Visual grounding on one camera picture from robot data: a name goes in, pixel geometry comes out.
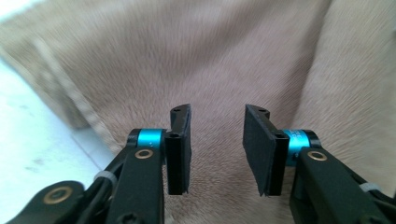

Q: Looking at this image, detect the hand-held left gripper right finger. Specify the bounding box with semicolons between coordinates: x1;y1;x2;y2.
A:
242;104;386;224

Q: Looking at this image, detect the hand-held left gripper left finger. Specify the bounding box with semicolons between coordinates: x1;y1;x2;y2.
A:
106;103;192;224

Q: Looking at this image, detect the beige towel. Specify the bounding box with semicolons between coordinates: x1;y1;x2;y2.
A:
0;0;396;224

